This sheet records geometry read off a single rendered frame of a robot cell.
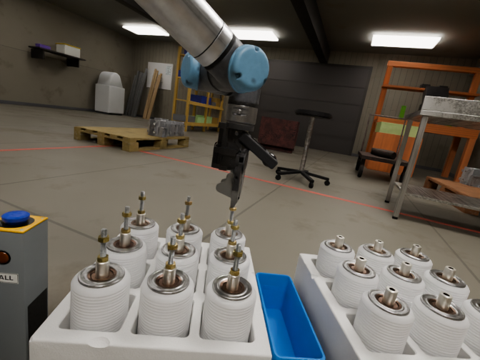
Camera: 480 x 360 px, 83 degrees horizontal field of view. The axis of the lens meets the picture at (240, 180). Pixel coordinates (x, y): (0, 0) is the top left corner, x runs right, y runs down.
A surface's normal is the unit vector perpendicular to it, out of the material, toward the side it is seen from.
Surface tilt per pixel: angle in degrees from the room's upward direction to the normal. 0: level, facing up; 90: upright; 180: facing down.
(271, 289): 90
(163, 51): 90
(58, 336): 0
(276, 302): 88
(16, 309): 90
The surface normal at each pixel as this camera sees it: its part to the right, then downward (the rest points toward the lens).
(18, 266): 0.07, 0.23
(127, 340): 0.15, -0.96
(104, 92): -0.32, 0.17
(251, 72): 0.51, 0.27
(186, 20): 0.21, 0.62
